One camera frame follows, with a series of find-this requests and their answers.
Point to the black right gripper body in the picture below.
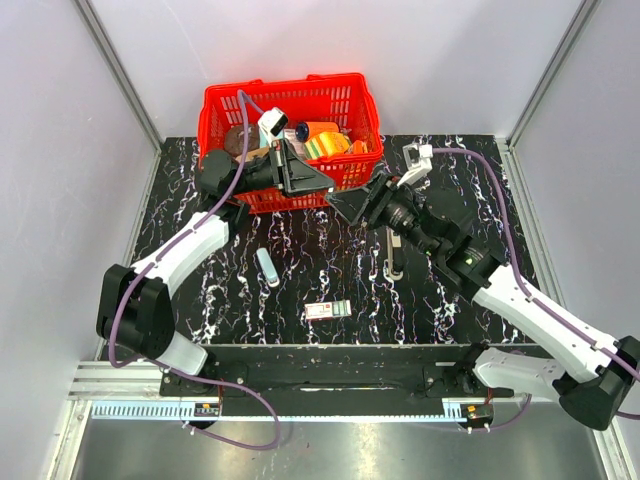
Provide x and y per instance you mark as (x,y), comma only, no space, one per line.
(383,190)

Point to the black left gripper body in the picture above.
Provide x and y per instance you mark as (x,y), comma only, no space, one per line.
(276,155)

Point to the white silver staple remover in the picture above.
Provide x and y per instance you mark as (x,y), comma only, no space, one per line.
(268,268)

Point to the red white staple box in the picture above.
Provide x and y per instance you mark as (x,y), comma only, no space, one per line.
(327,310)

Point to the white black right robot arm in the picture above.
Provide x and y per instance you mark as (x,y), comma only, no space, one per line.
(589,373)

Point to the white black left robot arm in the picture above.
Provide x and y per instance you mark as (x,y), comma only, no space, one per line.
(135,308)

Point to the brown cardboard box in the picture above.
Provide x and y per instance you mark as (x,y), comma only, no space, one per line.
(253,154)

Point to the orange blue cylinder can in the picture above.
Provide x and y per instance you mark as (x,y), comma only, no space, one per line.
(306,130)

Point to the yellow green striped box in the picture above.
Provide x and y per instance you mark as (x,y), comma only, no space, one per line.
(327,144)

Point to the orange snack packet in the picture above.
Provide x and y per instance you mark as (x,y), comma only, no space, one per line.
(358,147)

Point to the brown round cookie pack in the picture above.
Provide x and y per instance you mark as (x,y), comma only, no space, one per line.
(234,139)

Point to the red plastic shopping basket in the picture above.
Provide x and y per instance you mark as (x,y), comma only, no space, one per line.
(343,99)

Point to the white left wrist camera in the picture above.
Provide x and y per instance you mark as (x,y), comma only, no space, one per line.
(272,122)

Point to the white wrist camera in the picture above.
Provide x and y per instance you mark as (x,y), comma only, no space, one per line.
(272,122)
(418,161)

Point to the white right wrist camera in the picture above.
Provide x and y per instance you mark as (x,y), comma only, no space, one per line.
(418,161)

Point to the aluminium ruler rail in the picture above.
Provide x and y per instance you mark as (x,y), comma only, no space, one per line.
(318,407)

